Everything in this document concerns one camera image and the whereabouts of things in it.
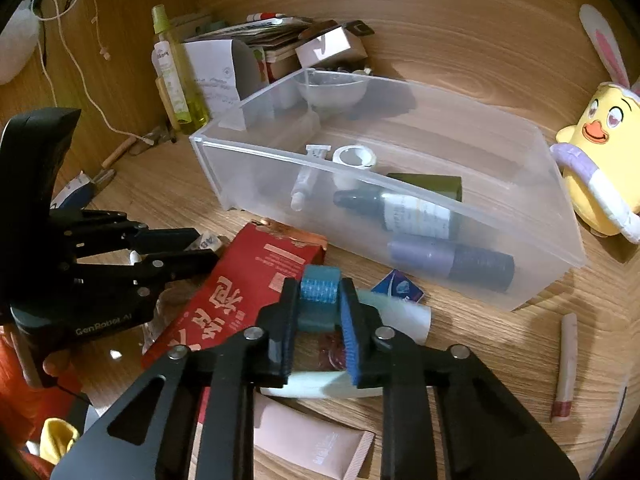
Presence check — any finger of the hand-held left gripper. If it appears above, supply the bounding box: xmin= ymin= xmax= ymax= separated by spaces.
xmin=132 ymin=250 xmax=221 ymax=302
xmin=125 ymin=227 xmax=202 ymax=254

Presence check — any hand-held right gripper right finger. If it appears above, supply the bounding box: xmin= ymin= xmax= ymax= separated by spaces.
xmin=337 ymin=279 xmax=582 ymax=480

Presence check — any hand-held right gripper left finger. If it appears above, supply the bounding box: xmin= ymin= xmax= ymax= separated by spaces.
xmin=50 ymin=276 xmax=301 ymax=480

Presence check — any white tube with teal cap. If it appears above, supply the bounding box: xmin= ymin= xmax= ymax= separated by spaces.
xmin=255 ymin=265 xmax=433 ymax=401

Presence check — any red cardboard box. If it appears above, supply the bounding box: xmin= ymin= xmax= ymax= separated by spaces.
xmin=141 ymin=221 xmax=329 ymax=423

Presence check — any small blue packet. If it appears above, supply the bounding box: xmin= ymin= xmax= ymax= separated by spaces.
xmin=370 ymin=268 xmax=429 ymax=304

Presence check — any pink cosmetic tube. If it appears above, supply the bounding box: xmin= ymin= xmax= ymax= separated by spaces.
xmin=251 ymin=394 xmax=377 ymax=480

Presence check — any pale pink stick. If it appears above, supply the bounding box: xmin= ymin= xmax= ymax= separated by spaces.
xmin=549 ymin=312 xmax=579 ymax=424

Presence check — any clear plastic bin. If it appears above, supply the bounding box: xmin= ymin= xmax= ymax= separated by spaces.
xmin=189 ymin=66 xmax=589 ymax=313

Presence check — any person's left hand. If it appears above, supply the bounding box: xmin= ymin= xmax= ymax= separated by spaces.
xmin=42 ymin=349 xmax=71 ymax=377

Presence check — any small printed sachet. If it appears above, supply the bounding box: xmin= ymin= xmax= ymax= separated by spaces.
xmin=186 ymin=229 xmax=224 ymax=254

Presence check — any blue and white packet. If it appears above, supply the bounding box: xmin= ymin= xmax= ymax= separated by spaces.
xmin=49 ymin=172 xmax=94 ymax=209

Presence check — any wooden stick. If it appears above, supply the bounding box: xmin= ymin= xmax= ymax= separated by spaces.
xmin=101 ymin=134 xmax=137 ymax=169

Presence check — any orange cloth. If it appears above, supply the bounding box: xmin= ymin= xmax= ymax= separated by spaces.
xmin=0 ymin=332 xmax=83 ymax=441

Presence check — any purple bottle with black cap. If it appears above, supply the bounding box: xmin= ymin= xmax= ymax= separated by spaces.
xmin=386 ymin=238 xmax=516 ymax=294

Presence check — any dark bottle with white label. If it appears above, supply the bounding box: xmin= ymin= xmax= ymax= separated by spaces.
xmin=333 ymin=189 xmax=462 ymax=242

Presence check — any yellow cloth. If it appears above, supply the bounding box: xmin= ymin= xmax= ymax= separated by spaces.
xmin=39 ymin=417 xmax=81 ymax=467

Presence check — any yellow-green bottle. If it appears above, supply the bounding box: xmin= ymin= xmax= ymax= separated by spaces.
xmin=151 ymin=4 xmax=211 ymax=134

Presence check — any white tape roll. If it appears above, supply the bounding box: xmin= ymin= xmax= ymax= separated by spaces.
xmin=332 ymin=144 xmax=377 ymax=171

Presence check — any clear plastic bowl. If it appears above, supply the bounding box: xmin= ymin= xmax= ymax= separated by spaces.
xmin=294 ymin=69 xmax=369 ymax=117

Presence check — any small white box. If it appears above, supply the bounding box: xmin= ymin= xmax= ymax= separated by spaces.
xmin=294 ymin=24 xmax=369 ymax=69

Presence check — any yellow plush chick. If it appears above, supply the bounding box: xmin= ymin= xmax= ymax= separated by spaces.
xmin=549 ymin=4 xmax=640 ymax=246

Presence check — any white cord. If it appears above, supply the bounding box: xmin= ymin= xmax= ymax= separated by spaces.
xmin=30 ymin=0 xmax=138 ymax=147

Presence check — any thin dark cable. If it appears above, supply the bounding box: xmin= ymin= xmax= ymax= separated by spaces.
xmin=599 ymin=384 xmax=630 ymax=467

